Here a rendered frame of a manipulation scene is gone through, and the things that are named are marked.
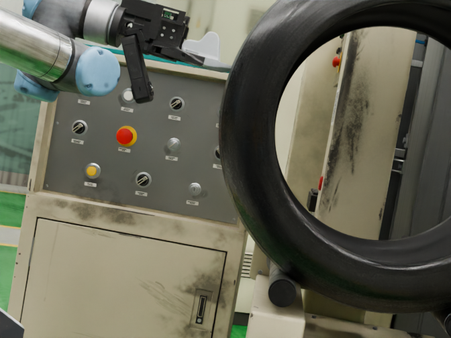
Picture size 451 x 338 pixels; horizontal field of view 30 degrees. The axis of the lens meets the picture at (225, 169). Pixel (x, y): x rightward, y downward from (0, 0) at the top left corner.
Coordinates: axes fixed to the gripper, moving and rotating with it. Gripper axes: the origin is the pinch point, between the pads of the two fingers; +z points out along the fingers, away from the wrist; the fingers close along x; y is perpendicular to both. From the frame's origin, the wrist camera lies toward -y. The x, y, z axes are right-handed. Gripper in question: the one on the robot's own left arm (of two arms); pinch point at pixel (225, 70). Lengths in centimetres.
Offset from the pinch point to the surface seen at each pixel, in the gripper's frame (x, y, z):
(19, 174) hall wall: 840, -147, -269
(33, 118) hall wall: 845, -79, -273
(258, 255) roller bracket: 24.8, -32.2, 14.5
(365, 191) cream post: 27.4, -14.0, 31.3
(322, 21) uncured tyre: -12.3, 10.6, 13.0
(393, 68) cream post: 27.6, 10.9, 29.6
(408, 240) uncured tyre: 15.5, -19.9, 40.1
